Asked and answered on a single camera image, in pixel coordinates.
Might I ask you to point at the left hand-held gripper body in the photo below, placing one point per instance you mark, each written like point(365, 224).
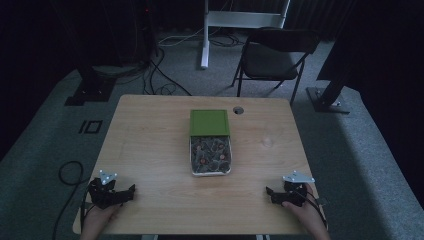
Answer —
point(101, 195)

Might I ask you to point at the black folding chair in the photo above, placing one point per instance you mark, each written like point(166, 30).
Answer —
point(270, 60)

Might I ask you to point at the person's left hand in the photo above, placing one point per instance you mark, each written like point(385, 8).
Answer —
point(98, 220)

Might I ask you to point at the black stand with base plate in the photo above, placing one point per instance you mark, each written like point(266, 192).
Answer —
point(91, 88)

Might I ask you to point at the white box tray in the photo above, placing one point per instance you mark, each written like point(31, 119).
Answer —
point(210, 173)

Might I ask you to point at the green box sleeve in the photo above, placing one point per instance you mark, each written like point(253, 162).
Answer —
point(209, 122)

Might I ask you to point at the white desk frame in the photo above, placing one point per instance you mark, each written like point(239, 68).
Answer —
point(233, 20)

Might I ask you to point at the person's right hand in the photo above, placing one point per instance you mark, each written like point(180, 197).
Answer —
point(308, 216)

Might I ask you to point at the black stand with metal foot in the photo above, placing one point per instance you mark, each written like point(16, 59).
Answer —
point(328, 96)

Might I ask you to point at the pile of dark small packets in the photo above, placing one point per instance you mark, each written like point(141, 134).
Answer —
point(210, 155)

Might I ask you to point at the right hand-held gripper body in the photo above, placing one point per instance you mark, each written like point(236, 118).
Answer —
point(295, 193)

